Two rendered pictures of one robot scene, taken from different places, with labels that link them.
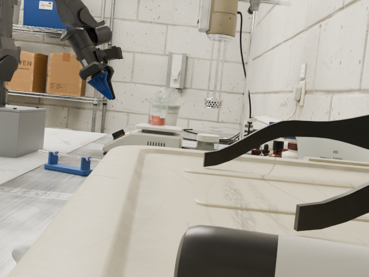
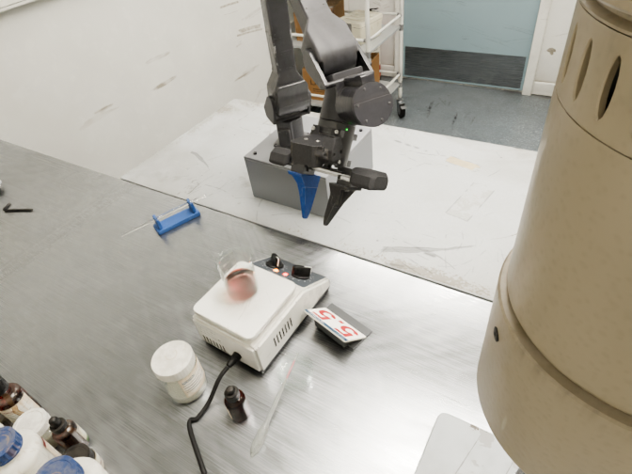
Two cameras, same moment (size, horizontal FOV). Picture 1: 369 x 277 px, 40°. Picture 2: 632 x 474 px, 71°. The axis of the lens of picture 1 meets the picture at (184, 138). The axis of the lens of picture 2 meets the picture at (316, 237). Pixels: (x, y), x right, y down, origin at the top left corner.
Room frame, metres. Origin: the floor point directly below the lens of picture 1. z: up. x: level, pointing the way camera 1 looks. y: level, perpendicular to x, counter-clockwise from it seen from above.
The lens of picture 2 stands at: (1.73, -0.23, 1.50)
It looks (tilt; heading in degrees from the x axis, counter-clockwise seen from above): 42 degrees down; 126
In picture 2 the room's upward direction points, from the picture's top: 9 degrees counter-clockwise
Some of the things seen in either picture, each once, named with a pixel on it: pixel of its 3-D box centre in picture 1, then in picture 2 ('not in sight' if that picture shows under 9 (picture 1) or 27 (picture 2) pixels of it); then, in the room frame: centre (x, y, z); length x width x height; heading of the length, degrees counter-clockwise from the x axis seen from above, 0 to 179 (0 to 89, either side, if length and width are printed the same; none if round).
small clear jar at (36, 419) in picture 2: not in sight; (39, 432); (1.20, -0.22, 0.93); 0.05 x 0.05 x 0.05
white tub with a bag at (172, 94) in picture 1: (166, 107); not in sight; (2.44, 0.10, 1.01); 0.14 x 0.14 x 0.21
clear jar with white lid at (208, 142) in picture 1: (206, 149); (180, 372); (1.33, -0.06, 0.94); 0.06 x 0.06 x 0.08
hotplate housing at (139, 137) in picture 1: (148, 143); (260, 304); (1.36, 0.10, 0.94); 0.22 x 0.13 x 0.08; 88
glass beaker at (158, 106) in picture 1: (156, 112); (240, 274); (1.35, 0.08, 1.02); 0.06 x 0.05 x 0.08; 66
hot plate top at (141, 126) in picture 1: (159, 127); (244, 297); (1.36, 0.07, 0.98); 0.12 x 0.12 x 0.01; 88
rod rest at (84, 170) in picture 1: (68, 162); (175, 215); (1.02, 0.23, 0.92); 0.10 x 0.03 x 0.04; 67
